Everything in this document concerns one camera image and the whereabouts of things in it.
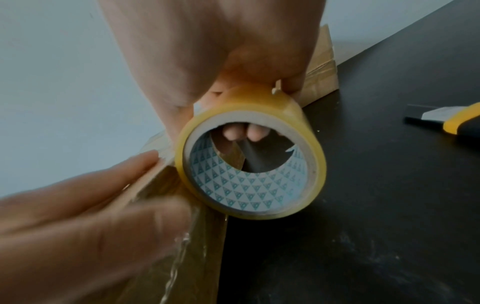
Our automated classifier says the person's left hand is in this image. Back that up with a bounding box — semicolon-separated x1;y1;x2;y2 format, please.
0;149;196;304

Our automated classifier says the person's right hand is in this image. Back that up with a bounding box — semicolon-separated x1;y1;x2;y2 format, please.
97;0;328;143

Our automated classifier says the yellow tape roll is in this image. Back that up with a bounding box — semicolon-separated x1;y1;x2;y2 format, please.
174;84;328;220

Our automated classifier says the tall cardboard box square hole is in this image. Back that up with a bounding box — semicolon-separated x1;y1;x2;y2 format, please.
299;23;340;108

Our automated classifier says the wide cardboard box torn flap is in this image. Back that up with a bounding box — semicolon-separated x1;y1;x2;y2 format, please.
112;130;249;304

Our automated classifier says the black yellow utility knife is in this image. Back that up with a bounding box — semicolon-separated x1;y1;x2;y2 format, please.
402;102;480;136

